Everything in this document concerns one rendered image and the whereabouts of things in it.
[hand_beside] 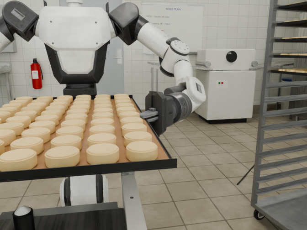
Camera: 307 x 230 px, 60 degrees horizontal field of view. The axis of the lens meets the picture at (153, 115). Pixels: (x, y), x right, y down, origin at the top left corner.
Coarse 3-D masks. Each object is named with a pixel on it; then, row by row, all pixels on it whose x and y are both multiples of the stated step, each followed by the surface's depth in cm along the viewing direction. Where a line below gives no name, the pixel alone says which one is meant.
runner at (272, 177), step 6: (300, 168) 191; (306, 168) 194; (270, 174) 181; (276, 174) 183; (282, 174) 186; (288, 174) 187; (294, 174) 187; (258, 180) 178; (264, 180) 179; (270, 180) 179
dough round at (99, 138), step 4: (92, 136) 47; (96, 136) 47; (100, 136) 47; (104, 136) 47; (108, 136) 47; (112, 136) 47; (88, 140) 45; (92, 140) 45; (96, 140) 45; (100, 140) 45; (104, 140) 45; (108, 140) 45; (112, 140) 45; (88, 144) 45; (92, 144) 45
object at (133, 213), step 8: (128, 176) 58; (128, 184) 55; (136, 184) 55; (128, 192) 52; (136, 192) 52; (128, 200) 49; (136, 200) 49; (128, 208) 46; (136, 208) 46; (128, 216) 44; (136, 216) 44; (128, 224) 42; (136, 224) 42; (144, 224) 42
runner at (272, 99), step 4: (280, 96) 169; (284, 96) 170; (288, 96) 172; (292, 96) 173; (296, 96) 174; (300, 96) 176; (304, 96) 177; (264, 100) 165; (268, 100) 166; (272, 100) 167; (276, 100) 169; (280, 100) 169; (284, 100) 169; (288, 100) 169; (292, 100) 170
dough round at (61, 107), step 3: (54, 105) 73; (57, 105) 73; (60, 105) 73; (45, 108) 71; (48, 108) 70; (51, 108) 70; (54, 108) 70; (57, 108) 70; (60, 108) 70; (63, 108) 71; (63, 111) 71; (63, 114) 72
